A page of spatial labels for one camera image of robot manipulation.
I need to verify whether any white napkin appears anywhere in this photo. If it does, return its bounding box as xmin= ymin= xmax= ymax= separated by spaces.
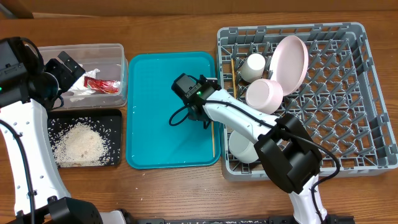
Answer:
xmin=69 ymin=68 xmax=100 ymax=96

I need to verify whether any wooden chopstick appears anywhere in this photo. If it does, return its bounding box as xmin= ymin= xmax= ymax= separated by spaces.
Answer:
xmin=231 ymin=58 xmax=237 ymax=99
xmin=211 ymin=121 xmax=215 ymax=158

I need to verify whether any red snack wrapper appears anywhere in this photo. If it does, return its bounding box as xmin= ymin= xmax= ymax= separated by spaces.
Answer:
xmin=84 ymin=77 xmax=120 ymax=94

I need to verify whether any white paper cup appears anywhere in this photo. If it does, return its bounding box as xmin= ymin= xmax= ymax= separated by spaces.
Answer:
xmin=239 ymin=54 xmax=266 ymax=83

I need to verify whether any pink bowl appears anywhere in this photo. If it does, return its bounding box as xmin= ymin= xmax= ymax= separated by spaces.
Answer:
xmin=245 ymin=78 xmax=283 ymax=114

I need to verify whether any pile of white rice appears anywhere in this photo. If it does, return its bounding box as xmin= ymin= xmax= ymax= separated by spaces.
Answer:
xmin=49 ymin=116 xmax=121 ymax=167

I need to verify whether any grey small bowl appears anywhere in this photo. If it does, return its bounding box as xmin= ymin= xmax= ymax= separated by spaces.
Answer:
xmin=228 ymin=131 xmax=259 ymax=164

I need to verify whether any pink plate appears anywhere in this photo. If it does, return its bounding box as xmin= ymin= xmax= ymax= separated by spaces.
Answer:
xmin=269 ymin=35 xmax=309 ymax=96

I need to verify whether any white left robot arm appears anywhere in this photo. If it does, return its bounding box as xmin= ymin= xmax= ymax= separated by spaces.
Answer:
xmin=1 ymin=37 xmax=134 ymax=223

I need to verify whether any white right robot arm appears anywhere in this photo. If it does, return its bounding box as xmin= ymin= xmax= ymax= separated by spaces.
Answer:
xmin=172 ymin=73 xmax=327 ymax=223

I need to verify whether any clear plastic waste bin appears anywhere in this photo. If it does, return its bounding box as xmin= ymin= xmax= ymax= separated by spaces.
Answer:
xmin=39 ymin=44 xmax=128 ymax=110

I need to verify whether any black rectangular tray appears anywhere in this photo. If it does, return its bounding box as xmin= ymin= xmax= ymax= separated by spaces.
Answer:
xmin=46 ymin=108 xmax=123 ymax=169

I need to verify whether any teal plastic tray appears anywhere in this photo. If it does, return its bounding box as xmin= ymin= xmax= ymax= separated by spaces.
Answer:
xmin=126 ymin=52 xmax=221 ymax=169

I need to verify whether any grey plastic dish rack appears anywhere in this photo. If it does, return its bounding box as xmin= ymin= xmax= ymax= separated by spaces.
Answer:
xmin=216 ymin=22 xmax=397 ymax=177

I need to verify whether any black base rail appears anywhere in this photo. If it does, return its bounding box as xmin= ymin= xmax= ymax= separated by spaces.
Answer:
xmin=134 ymin=215 xmax=355 ymax=224

